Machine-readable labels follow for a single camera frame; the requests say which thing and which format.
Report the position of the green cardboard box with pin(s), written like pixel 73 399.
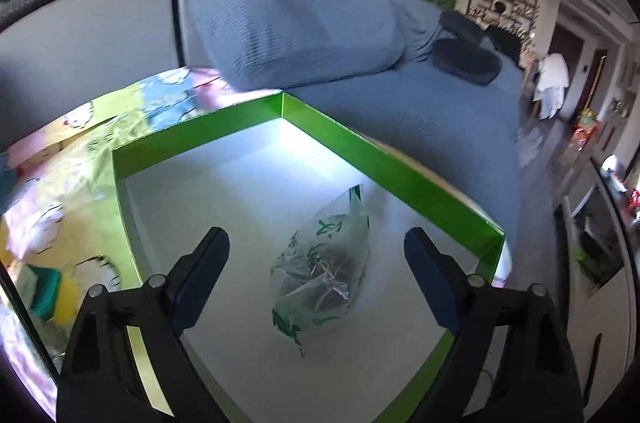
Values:
pixel 250 183

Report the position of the decorated wall rack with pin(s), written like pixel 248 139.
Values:
pixel 500 3

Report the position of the white hanging cloth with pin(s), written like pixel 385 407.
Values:
pixel 550 83

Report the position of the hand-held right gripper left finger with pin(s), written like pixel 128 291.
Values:
pixel 200 283

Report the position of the printed cartoon blanket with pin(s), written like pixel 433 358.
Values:
pixel 65 163

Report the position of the grey sofa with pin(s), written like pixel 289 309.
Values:
pixel 85 43

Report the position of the green yellow packet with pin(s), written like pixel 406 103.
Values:
pixel 45 293

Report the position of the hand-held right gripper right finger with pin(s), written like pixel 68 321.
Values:
pixel 431 283

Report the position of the clear plastic bag green print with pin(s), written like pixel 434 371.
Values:
pixel 325 273

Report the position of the blue-grey sofa cushion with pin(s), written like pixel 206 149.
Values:
pixel 290 18

